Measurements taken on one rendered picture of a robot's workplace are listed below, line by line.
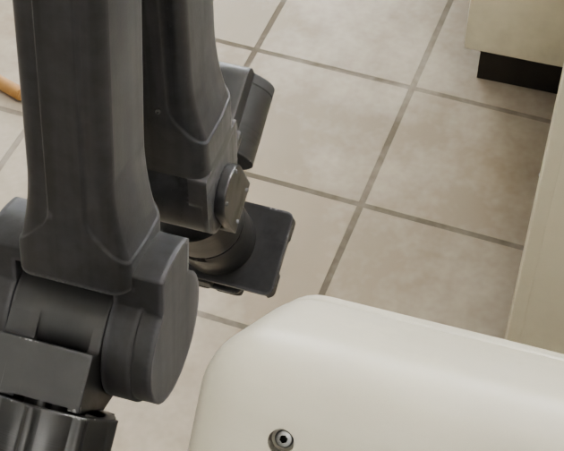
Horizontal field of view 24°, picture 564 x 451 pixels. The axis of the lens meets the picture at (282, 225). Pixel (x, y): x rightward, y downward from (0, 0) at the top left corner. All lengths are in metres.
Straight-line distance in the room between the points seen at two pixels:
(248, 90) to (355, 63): 1.51
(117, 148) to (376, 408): 0.20
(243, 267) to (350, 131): 1.32
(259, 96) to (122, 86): 0.29
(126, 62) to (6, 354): 0.18
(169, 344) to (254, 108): 0.24
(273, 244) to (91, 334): 0.30
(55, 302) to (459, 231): 1.47
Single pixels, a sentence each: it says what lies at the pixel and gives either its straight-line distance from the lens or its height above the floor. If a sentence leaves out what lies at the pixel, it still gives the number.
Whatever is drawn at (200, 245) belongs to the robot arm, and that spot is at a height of 0.92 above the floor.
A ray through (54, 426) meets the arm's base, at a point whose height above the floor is 1.02.
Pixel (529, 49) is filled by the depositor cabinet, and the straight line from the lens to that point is 2.29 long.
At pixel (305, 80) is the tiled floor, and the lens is 2.36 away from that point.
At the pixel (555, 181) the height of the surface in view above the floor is 0.51.
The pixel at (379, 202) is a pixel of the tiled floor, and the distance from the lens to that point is 2.16.
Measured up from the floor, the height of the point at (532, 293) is 0.31.
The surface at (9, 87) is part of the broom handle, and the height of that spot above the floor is 0.02.
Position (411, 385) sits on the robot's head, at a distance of 0.52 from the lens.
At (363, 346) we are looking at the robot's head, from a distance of 0.54.
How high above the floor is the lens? 1.59
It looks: 49 degrees down
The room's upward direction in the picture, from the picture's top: straight up
